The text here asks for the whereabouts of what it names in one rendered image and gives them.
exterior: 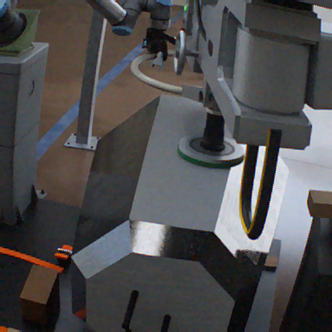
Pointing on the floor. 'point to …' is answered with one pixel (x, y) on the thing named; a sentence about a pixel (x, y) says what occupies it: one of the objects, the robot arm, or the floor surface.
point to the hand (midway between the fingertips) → (157, 66)
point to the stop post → (83, 140)
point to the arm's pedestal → (20, 130)
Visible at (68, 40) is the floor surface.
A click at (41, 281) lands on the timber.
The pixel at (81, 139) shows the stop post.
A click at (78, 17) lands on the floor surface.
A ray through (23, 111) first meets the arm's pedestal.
